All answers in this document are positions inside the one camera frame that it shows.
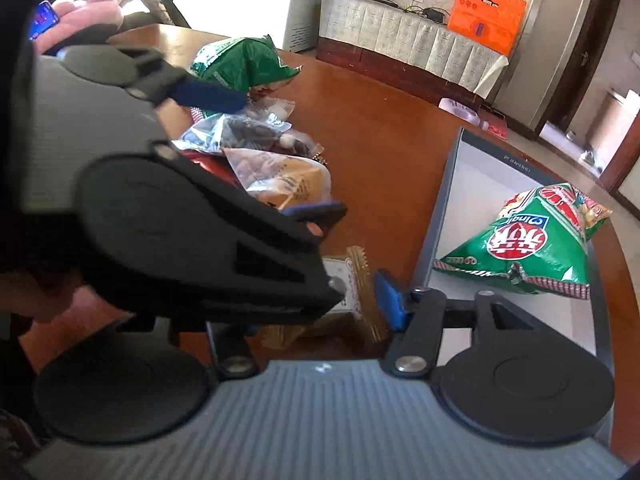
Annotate tan pastry packet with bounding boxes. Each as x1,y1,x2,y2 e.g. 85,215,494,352
224,148,332,210

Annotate green snack bag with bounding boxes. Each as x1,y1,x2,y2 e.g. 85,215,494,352
434,182,612,300
190,35,302,96

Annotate clear bag dark snacks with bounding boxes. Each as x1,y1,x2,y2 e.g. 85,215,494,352
174,98,323,162

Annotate hand holding phone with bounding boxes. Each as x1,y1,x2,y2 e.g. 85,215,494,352
32,0,124,54

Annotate purple white bottle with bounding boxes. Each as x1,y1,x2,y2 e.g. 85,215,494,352
438,98,488,130

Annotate smartphone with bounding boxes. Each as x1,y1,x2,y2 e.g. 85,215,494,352
28,0,60,41

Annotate TV cabinet with white cloth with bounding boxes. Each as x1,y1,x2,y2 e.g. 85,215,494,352
317,0,509,108

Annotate pink floor scale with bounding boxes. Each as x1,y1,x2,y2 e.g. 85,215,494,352
477,105,509,140

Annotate black router box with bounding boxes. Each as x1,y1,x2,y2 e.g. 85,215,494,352
421,8,447,24

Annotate orange gift box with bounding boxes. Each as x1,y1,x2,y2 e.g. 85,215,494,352
447,0,526,56

